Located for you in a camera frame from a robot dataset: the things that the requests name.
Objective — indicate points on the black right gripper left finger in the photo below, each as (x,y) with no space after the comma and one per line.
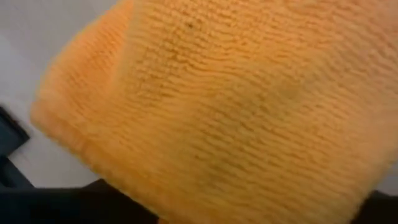
(62,208)

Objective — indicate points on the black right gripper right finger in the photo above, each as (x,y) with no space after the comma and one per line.
(382,211)

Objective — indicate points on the orange microfiber towel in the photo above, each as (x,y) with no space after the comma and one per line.
(233,109)

